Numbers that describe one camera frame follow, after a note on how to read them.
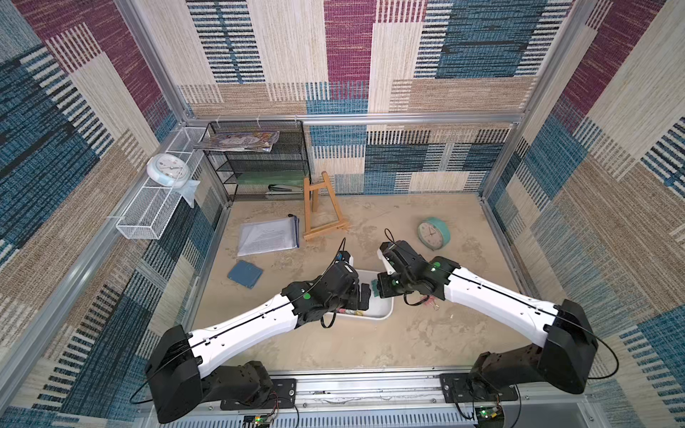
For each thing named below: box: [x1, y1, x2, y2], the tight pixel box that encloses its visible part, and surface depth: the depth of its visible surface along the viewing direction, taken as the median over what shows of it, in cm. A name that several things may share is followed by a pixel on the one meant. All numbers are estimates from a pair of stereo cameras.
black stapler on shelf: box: [267, 183, 304, 192], surface depth 111 cm
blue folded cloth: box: [227, 260, 265, 290], surface depth 98 cm
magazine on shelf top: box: [194, 131, 281, 153], surface depth 83 cm
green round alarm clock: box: [417, 216, 451, 252], surface depth 101 cm
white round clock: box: [146, 153, 191, 189], surface depth 76 cm
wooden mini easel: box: [303, 171, 351, 240], surface depth 107 cm
